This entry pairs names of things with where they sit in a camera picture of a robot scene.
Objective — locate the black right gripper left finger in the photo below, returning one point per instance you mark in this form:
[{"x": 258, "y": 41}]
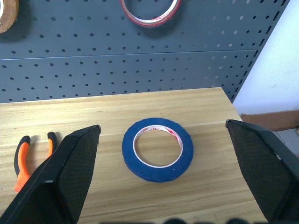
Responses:
[{"x": 60, "y": 177}]

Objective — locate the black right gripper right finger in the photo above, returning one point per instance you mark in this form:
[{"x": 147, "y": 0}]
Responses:
[{"x": 266, "y": 172}]

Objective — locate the orange-black needle-nose pliers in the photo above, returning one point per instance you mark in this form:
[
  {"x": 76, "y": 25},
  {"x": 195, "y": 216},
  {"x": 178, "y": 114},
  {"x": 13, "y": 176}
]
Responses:
[{"x": 21, "y": 172}]

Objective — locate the blue tape roll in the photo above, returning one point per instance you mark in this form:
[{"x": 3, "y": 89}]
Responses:
[{"x": 127, "y": 149}]

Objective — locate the grey perforated pegboard panel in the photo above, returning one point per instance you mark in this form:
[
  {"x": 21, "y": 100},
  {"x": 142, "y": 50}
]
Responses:
[{"x": 116, "y": 70}]

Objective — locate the brown tape roll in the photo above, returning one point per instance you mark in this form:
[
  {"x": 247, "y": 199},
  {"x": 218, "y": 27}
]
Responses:
[{"x": 9, "y": 21}]

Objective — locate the red tape roll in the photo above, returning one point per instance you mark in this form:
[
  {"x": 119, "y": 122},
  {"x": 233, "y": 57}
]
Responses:
[{"x": 144, "y": 24}]

